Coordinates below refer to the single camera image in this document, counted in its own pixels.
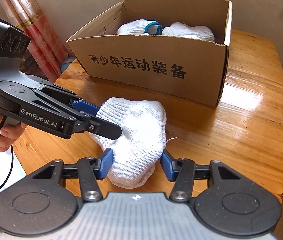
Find pink patterned curtain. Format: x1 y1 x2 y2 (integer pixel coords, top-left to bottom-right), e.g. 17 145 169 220
0 0 70 77

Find person's left hand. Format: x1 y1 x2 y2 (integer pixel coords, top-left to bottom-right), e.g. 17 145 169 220
0 96 28 153

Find blue and white object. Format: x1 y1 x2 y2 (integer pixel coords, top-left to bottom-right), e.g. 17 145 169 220
60 57 76 73

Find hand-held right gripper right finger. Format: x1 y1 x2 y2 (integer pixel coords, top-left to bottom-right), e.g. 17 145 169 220
162 150 241 202

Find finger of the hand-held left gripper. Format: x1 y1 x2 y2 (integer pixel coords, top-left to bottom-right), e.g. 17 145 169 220
40 81 101 116
33 87 123 141

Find white knit glove blue cuff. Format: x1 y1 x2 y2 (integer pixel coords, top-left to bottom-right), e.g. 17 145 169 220
117 19 162 36

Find brown cardboard box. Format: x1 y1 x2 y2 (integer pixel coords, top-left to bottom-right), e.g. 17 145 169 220
66 0 233 108

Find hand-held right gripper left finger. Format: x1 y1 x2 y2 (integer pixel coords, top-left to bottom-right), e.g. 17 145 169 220
33 148 113 202

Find black cable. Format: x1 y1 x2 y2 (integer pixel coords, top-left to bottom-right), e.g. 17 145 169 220
0 144 15 193

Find balled white knit gloves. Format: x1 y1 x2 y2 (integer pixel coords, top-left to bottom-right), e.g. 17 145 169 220
89 96 167 189

